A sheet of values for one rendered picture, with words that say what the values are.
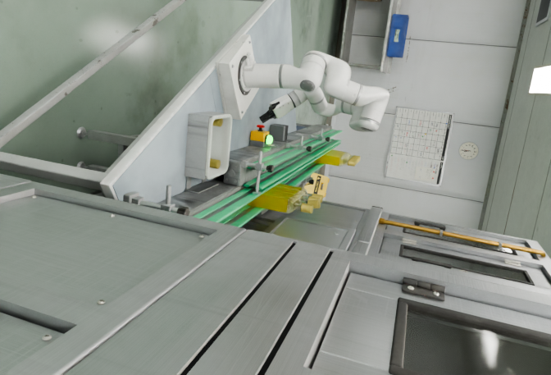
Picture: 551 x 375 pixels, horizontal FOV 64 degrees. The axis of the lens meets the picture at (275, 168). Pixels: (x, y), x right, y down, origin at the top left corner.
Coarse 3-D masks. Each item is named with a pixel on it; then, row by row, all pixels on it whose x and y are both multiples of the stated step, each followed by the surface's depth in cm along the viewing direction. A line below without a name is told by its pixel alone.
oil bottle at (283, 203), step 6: (258, 198) 176; (264, 198) 175; (270, 198) 174; (276, 198) 173; (282, 198) 173; (288, 198) 174; (246, 204) 178; (252, 204) 177; (258, 204) 176; (264, 204) 175; (270, 204) 175; (276, 204) 174; (282, 204) 173; (288, 204) 172; (294, 204) 173; (276, 210) 174; (282, 210) 173; (288, 210) 173
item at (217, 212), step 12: (336, 144) 322; (300, 168) 226; (240, 192) 169; (252, 192) 172; (264, 192) 175; (216, 204) 151; (228, 204) 153; (240, 204) 154; (204, 216) 139; (216, 216) 139
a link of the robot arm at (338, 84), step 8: (304, 56) 173; (320, 56) 170; (328, 56) 172; (328, 64) 173; (336, 64) 171; (344, 64) 172; (328, 72) 172; (336, 72) 169; (344, 72) 169; (328, 80) 168; (336, 80) 167; (344, 80) 168; (328, 88) 168; (336, 88) 167; (344, 88) 167; (352, 88) 167; (336, 96) 169; (344, 96) 168; (352, 96) 168
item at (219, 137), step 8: (224, 120) 164; (216, 128) 165; (224, 128) 165; (208, 136) 149; (216, 136) 166; (224, 136) 165; (208, 144) 150; (216, 144) 166; (224, 144) 166; (208, 152) 150; (216, 152) 167; (224, 152) 166; (208, 160) 151; (224, 160) 167; (208, 168) 152; (224, 168) 167; (208, 176) 153
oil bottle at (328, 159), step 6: (324, 156) 281; (330, 156) 280; (336, 156) 282; (318, 162) 283; (324, 162) 281; (330, 162) 280; (336, 162) 279; (342, 162) 278; (348, 162) 278; (354, 162) 277
